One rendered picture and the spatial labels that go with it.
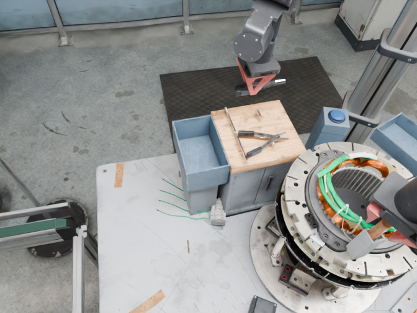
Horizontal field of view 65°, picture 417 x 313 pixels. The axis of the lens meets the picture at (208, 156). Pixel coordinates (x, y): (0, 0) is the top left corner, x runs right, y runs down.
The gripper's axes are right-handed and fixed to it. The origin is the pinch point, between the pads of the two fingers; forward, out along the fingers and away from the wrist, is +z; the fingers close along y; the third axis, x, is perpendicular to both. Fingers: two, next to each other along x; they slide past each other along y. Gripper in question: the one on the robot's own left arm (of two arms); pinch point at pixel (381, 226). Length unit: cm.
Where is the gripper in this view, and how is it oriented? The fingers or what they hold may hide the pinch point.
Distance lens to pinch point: 63.5
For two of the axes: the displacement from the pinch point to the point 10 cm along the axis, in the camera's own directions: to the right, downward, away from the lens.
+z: -0.6, 5.2, 8.5
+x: 7.0, -5.8, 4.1
